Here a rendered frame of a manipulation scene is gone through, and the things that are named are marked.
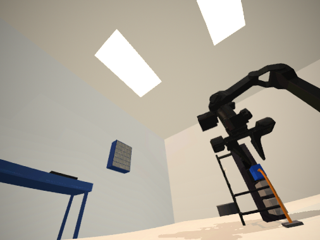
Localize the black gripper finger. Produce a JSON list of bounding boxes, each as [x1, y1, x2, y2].
[[226, 139, 251, 165], [250, 129, 266, 160]]

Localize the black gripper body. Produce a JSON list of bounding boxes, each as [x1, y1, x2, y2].
[[210, 114, 276, 153]]

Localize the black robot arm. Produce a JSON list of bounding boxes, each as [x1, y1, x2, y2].
[[197, 63, 320, 136]]

